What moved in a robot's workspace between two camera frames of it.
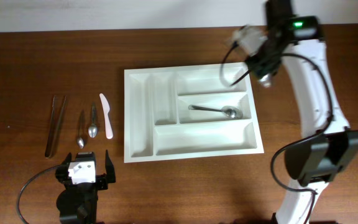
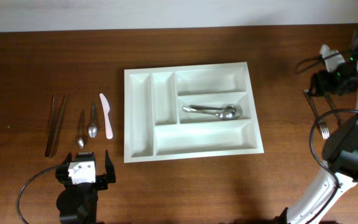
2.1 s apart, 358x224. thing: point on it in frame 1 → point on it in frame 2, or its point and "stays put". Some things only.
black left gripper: (102, 181) stays put
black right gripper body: (260, 71) → (321, 86)
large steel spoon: (265, 80) → (225, 115)
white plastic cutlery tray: (189, 112) stays put
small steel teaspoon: (80, 142) stays put
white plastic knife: (106, 106) stays put
